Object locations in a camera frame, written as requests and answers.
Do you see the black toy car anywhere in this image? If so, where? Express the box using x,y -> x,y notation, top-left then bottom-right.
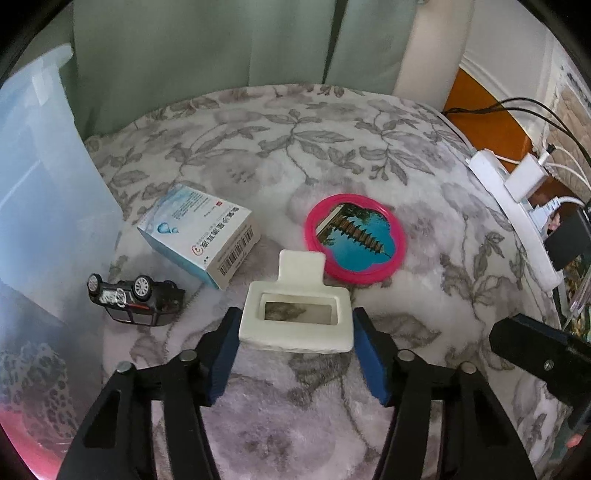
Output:
86,273 -> 185,327

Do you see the blue white medicine box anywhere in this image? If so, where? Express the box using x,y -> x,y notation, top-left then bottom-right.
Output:
137,184 -> 260,290

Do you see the white foam frame block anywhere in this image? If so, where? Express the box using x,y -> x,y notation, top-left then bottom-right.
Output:
238,250 -> 353,354

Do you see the pink round pocket mirror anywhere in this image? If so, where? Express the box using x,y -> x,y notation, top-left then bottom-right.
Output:
304,194 -> 407,285

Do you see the black power adapter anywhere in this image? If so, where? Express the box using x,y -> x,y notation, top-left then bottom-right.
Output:
544,208 -> 590,271

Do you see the white charger plug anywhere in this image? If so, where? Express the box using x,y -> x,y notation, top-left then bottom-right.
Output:
504,154 -> 548,203

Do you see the clear plastic storage bin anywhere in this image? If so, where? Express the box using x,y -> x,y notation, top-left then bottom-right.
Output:
1,44 -> 122,479

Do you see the white power strip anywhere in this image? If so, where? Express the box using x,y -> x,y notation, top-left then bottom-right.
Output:
467,150 -> 563,293

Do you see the padded beige headboard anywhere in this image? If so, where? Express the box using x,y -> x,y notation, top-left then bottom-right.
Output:
461,0 -> 591,167

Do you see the grey-green curtain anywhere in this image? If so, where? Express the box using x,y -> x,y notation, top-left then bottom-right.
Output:
69,1 -> 418,137

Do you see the leopard print hair tie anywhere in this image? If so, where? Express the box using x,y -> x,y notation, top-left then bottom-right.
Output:
0,343 -> 80,444

